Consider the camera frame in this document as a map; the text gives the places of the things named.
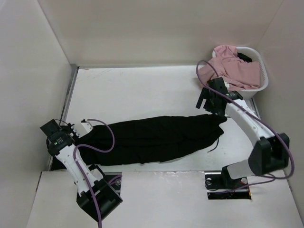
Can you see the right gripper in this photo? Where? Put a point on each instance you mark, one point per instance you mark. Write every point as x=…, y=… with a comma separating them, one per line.
x=205, y=94

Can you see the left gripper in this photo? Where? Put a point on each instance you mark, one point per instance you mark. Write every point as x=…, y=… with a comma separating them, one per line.
x=68, y=128

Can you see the black trousers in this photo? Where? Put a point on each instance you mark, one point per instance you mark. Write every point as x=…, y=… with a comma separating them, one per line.
x=157, y=139

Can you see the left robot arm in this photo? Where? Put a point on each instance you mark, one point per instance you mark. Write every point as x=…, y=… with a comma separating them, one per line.
x=95, y=195

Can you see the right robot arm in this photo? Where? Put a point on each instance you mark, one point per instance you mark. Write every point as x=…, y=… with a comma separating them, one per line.
x=269, y=150

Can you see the pink trousers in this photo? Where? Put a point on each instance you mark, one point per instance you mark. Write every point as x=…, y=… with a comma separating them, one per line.
x=237, y=73

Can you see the white laundry basket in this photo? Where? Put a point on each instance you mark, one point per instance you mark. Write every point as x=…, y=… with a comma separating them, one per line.
x=249, y=54

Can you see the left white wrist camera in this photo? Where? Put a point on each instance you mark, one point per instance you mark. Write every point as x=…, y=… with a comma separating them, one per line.
x=83, y=128

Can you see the aluminium table frame rail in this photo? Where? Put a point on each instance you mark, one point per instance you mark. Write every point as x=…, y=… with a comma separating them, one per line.
x=69, y=92

